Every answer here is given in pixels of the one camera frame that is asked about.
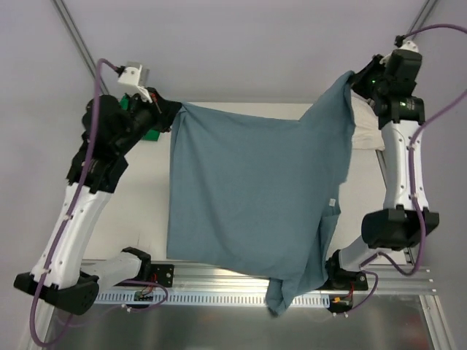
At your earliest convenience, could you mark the blue-grey t-shirt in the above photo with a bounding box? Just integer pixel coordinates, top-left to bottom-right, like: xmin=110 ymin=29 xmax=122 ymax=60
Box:
xmin=166 ymin=73 xmax=355 ymax=316

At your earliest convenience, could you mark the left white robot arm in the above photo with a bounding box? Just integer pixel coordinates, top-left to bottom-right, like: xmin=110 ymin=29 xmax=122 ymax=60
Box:
xmin=14 ymin=88 xmax=182 ymax=316

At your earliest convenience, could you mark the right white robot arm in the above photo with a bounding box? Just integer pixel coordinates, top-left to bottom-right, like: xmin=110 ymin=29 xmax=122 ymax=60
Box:
xmin=325 ymin=48 xmax=439 ymax=289

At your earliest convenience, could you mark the green folded t-shirt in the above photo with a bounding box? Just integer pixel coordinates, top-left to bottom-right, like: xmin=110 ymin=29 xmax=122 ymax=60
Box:
xmin=120 ymin=93 xmax=161 ymax=141

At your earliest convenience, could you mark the cream white t-shirt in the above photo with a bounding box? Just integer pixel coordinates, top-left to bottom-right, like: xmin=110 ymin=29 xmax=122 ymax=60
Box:
xmin=351 ymin=96 xmax=385 ymax=151

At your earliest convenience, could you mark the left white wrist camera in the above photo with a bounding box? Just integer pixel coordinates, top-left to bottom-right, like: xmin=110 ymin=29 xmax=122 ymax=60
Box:
xmin=116 ymin=61 xmax=152 ymax=104

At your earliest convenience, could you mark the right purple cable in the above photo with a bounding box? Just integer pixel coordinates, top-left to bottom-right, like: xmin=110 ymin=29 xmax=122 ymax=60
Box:
xmin=309 ymin=23 xmax=467 ymax=324

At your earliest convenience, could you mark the right aluminium frame post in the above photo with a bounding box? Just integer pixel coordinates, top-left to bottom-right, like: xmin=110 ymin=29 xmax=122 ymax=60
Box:
xmin=407 ymin=0 xmax=441 ymax=34

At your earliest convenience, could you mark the aluminium frame post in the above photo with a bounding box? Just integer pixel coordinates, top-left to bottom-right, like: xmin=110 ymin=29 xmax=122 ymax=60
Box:
xmin=50 ymin=0 xmax=96 ymax=79
xmin=407 ymin=0 xmax=441 ymax=34

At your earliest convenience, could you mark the left aluminium frame post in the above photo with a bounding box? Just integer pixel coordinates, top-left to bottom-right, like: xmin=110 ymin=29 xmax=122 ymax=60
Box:
xmin=50 ymin=0 xmax=96 ymax=79

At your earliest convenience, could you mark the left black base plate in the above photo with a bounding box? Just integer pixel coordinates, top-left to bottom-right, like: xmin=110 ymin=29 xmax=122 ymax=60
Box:
xmin=147 ymin=263 xmax=174 ymax=288

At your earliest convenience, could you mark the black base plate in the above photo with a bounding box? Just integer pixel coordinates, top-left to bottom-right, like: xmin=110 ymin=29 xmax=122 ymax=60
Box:
xmin=147 ymin=263 xmax=174 ymax=288
xmin=317 ymin=266 xmax=368 ymax=291

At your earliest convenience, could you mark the white slotted cable duct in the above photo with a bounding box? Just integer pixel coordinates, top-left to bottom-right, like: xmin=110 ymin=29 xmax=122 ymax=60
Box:
xmin=94 ymin=289 xmax=333 ymax=308

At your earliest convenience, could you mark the aluminium mounting rail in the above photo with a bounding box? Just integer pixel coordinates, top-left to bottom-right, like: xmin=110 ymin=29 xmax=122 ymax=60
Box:
xmin=80 ymin=257 xmax=437 ymax=292

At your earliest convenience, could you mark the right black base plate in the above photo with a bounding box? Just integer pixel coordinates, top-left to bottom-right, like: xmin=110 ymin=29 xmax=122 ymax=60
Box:
xmin=317 ymin=266 xmax=368 ymax=291

